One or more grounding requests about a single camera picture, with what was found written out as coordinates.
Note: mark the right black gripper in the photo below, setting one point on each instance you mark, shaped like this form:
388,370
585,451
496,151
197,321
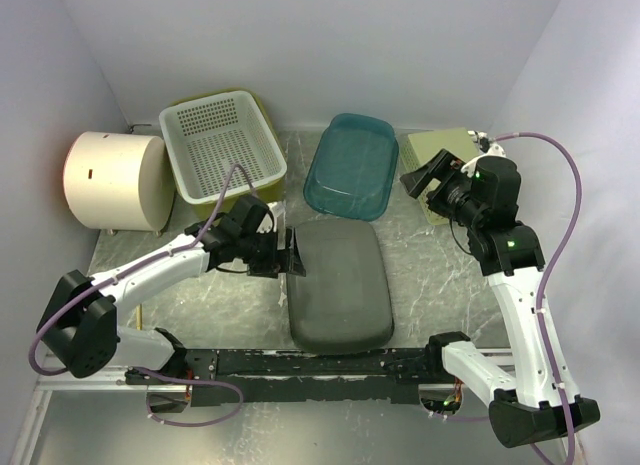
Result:
442,166

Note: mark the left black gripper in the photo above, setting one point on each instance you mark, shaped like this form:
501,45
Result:
279,261

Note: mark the pale green perforated box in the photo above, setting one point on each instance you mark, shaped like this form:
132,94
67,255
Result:
421,147

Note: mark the large metal tray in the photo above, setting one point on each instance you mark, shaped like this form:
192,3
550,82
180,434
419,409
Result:
342,305

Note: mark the blue translucent plastic container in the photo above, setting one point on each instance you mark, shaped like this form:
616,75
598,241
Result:
353,169

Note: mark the white perforated basket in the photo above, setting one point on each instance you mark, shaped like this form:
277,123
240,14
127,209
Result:
225,145

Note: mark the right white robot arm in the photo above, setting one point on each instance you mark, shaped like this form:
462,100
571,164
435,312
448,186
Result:
540,401

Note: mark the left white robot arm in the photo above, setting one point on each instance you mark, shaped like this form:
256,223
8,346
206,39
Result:
80,323

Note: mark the cream cylindrical container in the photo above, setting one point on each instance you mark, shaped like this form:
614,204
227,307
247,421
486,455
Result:
116,182

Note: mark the olive green tub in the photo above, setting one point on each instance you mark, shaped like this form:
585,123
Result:
270,120

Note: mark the yellow pencil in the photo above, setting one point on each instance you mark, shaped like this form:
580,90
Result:
139,317

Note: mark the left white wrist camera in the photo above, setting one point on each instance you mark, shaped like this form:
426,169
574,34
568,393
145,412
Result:
271,220

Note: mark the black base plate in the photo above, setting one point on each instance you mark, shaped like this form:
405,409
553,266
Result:
396,375

